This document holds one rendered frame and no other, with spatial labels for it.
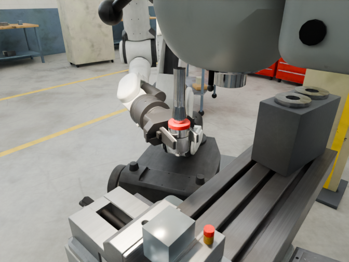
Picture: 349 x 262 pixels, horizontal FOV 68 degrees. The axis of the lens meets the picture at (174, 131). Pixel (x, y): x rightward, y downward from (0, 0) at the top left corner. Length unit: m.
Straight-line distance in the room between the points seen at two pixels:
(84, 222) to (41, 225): 1.60
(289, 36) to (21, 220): 2.13
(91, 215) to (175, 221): 0.19
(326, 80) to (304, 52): 1.92
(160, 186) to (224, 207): 0.68
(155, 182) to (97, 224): 0.81
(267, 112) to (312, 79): 1.45
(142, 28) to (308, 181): 0.68
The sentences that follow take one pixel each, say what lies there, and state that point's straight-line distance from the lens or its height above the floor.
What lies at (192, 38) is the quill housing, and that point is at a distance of 0.32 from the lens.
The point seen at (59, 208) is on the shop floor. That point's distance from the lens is 2.20.
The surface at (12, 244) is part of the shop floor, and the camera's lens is 2.08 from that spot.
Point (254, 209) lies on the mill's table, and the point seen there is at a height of 0.96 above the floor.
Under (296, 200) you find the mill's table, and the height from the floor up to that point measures 0.96.
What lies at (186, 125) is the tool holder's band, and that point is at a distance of 0.53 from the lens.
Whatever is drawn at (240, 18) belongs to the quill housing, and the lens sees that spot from 0.28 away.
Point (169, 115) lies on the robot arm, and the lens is 0.59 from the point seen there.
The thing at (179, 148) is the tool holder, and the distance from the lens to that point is 0.55.
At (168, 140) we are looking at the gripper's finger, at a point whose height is 1.13.
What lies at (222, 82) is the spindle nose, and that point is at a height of 1.29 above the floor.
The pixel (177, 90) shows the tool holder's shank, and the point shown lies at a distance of 0.51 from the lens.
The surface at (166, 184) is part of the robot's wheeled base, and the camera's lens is 1.29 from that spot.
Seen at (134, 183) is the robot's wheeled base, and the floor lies 0.58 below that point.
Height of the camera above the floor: 1.39
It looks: 27 degrees down
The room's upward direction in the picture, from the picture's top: straight up
